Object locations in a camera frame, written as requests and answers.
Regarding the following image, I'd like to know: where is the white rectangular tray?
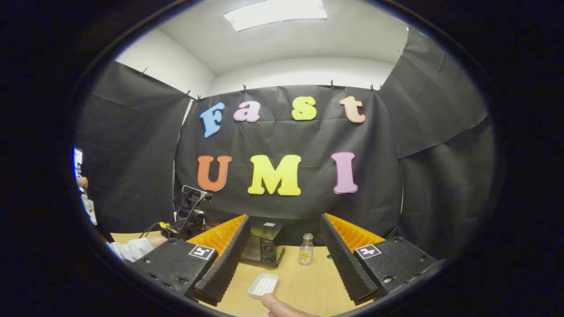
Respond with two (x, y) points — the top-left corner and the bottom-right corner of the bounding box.
(248, 273), (279, 300)

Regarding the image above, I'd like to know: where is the large ceiling light panel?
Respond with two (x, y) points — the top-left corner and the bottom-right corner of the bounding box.
(223, 0), (328, 32)

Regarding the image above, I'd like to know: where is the black electric oven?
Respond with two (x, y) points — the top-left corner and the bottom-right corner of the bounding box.
(239, 220), (286, 268)

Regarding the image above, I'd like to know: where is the clear glass bottle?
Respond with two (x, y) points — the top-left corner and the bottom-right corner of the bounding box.
(299, 233), (314, 265)

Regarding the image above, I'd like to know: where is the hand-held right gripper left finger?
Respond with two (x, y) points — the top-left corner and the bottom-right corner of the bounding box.
(131, 214), (252, 306)

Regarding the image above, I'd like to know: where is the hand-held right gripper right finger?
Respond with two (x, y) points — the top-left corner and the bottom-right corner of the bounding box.
(319, 213), (441, 306)

